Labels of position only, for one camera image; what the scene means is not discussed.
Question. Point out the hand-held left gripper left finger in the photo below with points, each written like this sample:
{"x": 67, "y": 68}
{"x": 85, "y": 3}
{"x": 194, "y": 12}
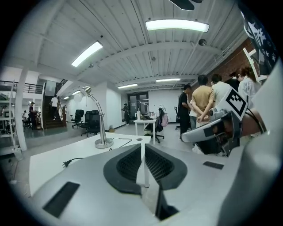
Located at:
{"x": 88, "y": 187}

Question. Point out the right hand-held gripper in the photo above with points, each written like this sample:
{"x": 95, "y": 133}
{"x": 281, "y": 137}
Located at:
{"x": 236, "y": 102}

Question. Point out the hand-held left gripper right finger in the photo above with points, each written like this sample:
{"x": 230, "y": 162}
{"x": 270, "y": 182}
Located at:
{"x": 199, "y": 181}

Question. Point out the silver desk lamp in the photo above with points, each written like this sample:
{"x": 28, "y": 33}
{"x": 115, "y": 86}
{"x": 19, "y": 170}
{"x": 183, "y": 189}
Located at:
{"x": 104, "y": 144}

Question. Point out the person's right forearm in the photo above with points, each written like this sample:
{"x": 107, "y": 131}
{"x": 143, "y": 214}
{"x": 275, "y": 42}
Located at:
{"x": 251, "y": 125}

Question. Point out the ceiling tube light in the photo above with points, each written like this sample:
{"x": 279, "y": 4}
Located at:
{"x": 168, "y": 80}
{"x": 76, "y": 92}
{"x": 66, "y": 97}
{"x": 127, "y": 85}
{"x": 87, "y": 53}
{"x": 177, "y": 24}

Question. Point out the black office chair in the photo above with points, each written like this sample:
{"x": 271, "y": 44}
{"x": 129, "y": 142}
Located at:
{"x": 177, "y": 117}
{"x": 85, "y": 120}
{"x": 159, "y": 134}
{"x": 77, "y": 117}
{"x": 95, "y": 121}

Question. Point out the white table leg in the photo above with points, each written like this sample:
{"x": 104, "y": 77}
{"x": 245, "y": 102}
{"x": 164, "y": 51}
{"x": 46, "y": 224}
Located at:
{"x": 146, "y": 172}

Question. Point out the small white desk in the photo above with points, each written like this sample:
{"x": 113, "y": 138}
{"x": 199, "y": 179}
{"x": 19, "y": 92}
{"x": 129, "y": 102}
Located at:
{"x": 143, "y": 121}

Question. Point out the white tumbler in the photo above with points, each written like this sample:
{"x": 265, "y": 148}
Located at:
{"x": 138, "y": 114}

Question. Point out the cardboard box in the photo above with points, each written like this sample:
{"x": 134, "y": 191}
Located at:
{"x": 111, "y": 129}

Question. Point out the wooden staircase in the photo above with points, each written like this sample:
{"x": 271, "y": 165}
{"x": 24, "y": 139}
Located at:
{"x": 53, "y": 122}

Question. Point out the white floor power strip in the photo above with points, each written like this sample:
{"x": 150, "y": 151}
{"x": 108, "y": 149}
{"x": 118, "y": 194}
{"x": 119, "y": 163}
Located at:
{"x": 13, "y": 181}

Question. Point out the white shelving rack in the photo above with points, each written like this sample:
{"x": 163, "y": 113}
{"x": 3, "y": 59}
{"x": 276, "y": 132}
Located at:
{"x": 7, "y": 114}

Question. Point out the person's black star-print shirt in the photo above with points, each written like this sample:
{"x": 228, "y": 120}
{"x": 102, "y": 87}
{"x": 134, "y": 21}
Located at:
{"x": 258, "y": 37}

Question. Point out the black mezzanine railing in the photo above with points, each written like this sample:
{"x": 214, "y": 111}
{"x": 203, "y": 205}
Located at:
{"x": 28, "y": 87}

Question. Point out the white perforated shelf frame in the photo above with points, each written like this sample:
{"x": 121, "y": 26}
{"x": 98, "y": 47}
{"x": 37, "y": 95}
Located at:
{"x": 252, "y": 60}

